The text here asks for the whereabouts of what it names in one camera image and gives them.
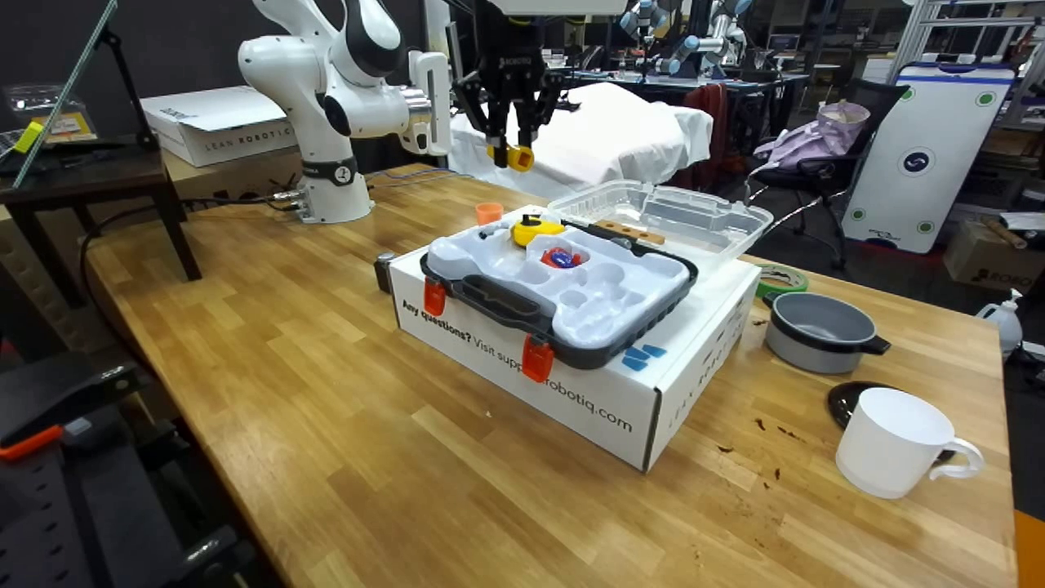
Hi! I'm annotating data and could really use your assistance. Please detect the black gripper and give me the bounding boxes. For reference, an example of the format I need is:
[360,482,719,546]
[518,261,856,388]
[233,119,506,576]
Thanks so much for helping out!
[453,0,566,169]

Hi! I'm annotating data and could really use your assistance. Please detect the small yellow block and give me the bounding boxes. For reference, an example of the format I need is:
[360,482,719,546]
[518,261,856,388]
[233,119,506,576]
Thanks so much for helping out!
[487,143,536,173]

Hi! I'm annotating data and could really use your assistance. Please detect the clear tool box lid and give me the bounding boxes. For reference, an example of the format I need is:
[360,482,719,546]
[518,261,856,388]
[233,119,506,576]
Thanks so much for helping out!
[546,180,775,276]

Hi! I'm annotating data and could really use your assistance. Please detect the black tool box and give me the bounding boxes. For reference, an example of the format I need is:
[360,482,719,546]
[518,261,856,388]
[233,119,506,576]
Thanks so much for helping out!
[420,180,775,384]

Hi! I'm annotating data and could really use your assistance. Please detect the large white cardboard box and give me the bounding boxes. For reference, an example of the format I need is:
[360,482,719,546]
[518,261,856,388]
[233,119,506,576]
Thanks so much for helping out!
[388,237,763,474]

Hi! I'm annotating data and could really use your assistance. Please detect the flat white cardboard box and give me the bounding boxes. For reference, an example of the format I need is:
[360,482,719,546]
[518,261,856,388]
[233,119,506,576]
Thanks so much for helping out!
[140,85,300,169]

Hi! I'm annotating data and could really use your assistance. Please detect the brown cardboard box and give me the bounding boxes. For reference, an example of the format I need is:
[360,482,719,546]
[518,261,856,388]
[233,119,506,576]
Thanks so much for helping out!
[942,218,1045,295]

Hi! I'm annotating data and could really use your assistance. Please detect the white cloth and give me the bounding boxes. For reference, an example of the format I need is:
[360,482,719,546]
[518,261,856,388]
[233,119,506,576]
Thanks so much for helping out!
[447,81,714,202]

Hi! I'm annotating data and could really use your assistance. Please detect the yellow tape measure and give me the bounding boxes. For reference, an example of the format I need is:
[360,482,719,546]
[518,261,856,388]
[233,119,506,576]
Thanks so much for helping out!
[510,213,567,248]

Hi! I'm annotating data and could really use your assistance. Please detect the wooden block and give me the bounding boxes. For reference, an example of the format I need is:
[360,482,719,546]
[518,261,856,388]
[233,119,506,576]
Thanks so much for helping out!
[594,218,667,247]

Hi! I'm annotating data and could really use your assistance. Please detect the red cloth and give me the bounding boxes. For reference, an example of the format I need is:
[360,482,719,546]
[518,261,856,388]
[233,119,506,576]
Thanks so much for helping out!
[680,82,732,194]

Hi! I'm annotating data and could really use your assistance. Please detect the grey and blue robot arms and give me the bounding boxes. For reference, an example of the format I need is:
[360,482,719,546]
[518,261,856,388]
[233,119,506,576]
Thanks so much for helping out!
[619,0,754,79]

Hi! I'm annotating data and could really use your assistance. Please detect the purple cloth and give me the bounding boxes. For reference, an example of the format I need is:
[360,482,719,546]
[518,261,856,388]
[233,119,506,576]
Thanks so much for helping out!
[754,101,872,170]

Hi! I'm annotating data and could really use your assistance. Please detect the green tape roll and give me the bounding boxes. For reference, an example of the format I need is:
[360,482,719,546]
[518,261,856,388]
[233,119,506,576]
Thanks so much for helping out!
[755,263,810,300]

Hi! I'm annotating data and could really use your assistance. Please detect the black office chair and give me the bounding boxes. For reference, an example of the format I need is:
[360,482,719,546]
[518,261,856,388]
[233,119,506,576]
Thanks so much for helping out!
[745,78,912,272]

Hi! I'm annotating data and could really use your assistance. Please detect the grey pot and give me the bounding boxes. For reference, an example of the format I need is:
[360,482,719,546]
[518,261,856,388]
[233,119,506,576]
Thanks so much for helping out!
[763,292,892,376]

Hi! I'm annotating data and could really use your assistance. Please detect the white board with circles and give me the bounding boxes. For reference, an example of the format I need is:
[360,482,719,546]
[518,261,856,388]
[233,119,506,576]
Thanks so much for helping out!
[841,60,1018,255]

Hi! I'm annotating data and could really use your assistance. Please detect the black round lid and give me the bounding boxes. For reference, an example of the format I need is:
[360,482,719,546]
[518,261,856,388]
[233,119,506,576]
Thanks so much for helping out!
[827,381,958,464]

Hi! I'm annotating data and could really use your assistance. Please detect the black side table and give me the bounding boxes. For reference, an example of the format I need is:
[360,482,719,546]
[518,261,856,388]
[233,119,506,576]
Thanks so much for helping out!
[0,131,203,310]

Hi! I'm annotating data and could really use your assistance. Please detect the clear plastic bag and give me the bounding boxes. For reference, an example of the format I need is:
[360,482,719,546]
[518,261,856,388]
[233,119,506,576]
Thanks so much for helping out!
[0,82,100,146]

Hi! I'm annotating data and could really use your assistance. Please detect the white mug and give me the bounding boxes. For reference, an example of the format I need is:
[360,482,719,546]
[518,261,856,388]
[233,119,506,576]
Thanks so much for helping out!
[835,387,987,501]

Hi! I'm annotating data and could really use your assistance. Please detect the white plastic bottle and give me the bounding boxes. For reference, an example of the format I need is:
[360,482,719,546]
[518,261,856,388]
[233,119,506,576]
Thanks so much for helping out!
[976,289,1025,361]

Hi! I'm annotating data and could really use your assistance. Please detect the black metal cart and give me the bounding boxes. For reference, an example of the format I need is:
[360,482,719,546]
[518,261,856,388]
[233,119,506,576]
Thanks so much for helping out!
[0,350,264,588]

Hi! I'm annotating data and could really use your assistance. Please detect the grey cable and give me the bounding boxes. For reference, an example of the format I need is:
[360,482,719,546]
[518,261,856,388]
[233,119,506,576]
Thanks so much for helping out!
[362,165,472,191]

